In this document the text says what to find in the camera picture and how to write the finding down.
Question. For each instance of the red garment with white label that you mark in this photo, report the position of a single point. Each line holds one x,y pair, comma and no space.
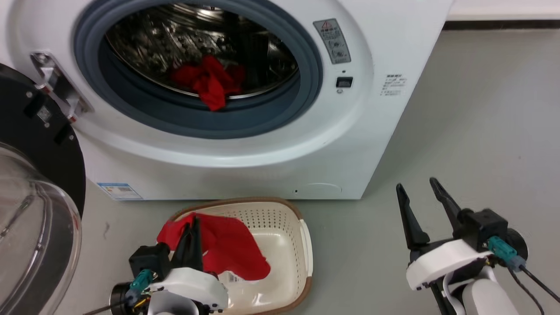
232,249

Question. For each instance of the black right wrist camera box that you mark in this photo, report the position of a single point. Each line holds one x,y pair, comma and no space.
485,227

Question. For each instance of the white front-load washing machine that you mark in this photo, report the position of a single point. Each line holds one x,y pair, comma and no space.
350,144

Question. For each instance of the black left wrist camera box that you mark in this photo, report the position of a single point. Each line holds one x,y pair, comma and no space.
151,260

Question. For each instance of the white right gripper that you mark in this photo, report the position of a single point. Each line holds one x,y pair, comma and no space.
442,260

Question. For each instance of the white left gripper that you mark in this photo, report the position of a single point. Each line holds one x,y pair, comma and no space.
192,284

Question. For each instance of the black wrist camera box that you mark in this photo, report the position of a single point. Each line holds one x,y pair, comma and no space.
485,227
151,260

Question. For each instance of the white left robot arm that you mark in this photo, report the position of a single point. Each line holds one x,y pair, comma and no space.
168,306

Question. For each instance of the blue white energy label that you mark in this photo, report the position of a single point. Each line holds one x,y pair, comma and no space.
119,191

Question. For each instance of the red garment in drum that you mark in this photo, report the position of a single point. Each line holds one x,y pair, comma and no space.
210,81

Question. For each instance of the grey warning sticker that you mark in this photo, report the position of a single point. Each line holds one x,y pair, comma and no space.
332,41

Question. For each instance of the chrome washer door hinge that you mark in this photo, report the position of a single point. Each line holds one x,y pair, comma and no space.
59,89

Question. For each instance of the black round washer door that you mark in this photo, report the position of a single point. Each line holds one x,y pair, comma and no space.
39,183

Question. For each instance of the cream perforated laundry basket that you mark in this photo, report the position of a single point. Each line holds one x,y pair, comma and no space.
284,245

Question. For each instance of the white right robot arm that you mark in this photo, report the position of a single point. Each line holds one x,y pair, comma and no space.
485,297

